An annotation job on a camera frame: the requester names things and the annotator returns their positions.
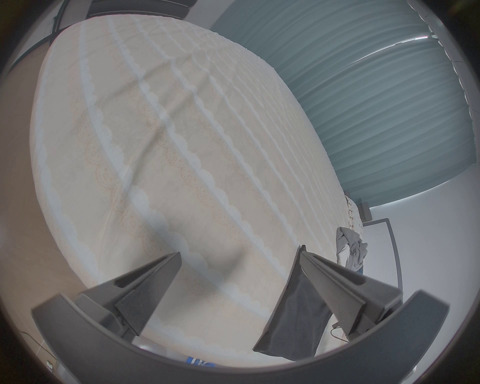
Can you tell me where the blue-green curtain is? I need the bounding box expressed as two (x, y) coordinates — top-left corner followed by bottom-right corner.
(210, 0), (478, 208)

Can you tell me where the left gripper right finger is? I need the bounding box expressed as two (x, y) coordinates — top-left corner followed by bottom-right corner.
(299, 251), (404, 335)

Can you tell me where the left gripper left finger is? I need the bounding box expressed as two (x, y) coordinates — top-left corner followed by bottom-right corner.
(76, 252), (183, 337)

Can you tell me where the pile of clothes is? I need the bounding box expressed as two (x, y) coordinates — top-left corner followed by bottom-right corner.
(335, 226), (369, 271)

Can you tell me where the black T-shirt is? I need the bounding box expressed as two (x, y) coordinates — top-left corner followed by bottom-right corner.
(253, 245), (333, 361)

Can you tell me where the white printed pillow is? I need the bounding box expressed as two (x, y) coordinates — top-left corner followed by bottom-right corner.
(344, 193), (364, 231)

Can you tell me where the black cable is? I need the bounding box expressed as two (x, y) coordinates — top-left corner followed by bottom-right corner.
(330, 322), (349, 343)

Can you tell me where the bed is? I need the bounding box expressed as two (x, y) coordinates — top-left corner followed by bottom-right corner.
(29, 15), (404, 361)

